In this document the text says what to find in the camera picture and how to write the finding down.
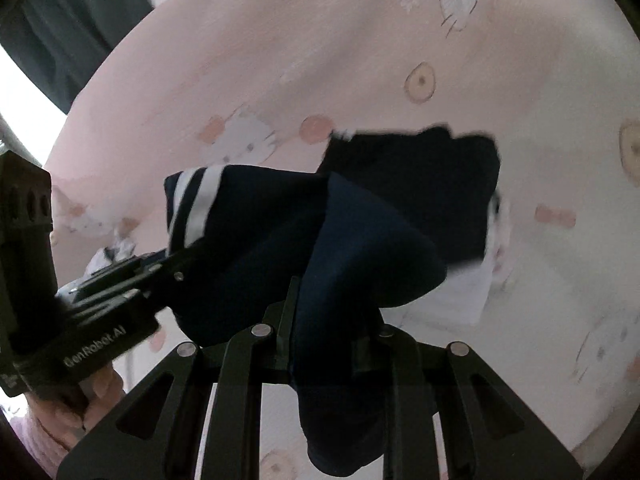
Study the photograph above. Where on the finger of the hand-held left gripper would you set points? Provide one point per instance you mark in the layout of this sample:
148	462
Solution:
130	266
150	290

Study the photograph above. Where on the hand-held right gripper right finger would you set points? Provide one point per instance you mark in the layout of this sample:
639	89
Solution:
400	360

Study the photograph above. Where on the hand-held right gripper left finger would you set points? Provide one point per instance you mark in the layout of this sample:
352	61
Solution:
287	332

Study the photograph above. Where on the navy pants with white stripes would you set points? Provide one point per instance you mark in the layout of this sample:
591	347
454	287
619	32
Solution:
250	235

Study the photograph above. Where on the navy garment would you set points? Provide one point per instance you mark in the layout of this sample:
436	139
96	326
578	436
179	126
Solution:
425	185

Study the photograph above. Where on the person's left forearm pink sleeve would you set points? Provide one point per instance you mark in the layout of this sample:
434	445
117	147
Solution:
40	452

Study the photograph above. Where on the person's left hand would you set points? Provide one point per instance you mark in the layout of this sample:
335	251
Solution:
65	410

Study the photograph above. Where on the white grey patterned garment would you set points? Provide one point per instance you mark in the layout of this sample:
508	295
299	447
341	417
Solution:
107	257

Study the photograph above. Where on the white folded cloth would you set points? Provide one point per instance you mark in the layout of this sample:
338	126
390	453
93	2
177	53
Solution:
465	295

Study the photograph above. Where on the dark curtain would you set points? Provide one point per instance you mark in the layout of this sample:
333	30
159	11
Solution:
65	25

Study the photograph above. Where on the pink cat print bedsheet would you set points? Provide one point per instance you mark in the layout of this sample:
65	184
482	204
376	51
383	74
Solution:
300	60

